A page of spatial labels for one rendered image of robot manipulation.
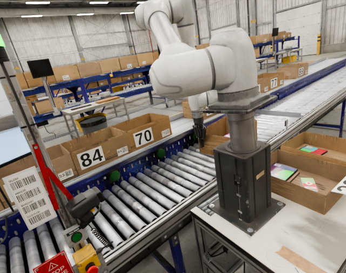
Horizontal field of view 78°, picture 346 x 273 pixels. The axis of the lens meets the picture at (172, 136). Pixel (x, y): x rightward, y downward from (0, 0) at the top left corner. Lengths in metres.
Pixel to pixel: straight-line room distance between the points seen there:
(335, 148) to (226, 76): 1.07
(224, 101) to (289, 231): 0.59
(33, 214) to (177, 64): 0.68
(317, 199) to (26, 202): 1.10
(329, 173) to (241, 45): 0.85
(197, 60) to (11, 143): 0.68
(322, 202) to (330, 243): 0.17
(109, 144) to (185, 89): 0.87
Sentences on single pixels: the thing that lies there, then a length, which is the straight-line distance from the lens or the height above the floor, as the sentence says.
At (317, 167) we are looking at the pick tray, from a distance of 1.40.
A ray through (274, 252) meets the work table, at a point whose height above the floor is 0.75.
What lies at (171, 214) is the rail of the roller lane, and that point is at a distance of 1.16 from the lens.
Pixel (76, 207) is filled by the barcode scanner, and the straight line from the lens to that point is 0.82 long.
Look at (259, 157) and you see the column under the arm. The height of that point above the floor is 1.05.
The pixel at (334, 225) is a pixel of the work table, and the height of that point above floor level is 0.75.
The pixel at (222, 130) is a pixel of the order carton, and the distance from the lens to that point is 1.92.
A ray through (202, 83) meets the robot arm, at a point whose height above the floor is 1.38.
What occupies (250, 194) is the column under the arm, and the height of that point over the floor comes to 0.90.
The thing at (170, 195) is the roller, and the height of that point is 0.74.
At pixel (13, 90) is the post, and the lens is 0.77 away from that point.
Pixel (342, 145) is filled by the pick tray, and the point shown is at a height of 0.80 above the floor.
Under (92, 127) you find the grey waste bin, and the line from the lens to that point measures 4.18.
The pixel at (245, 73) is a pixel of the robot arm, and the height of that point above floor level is 1.39.
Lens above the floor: 1.48
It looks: 20 degrees down
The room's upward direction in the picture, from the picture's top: 11 degrees counter-clockwise
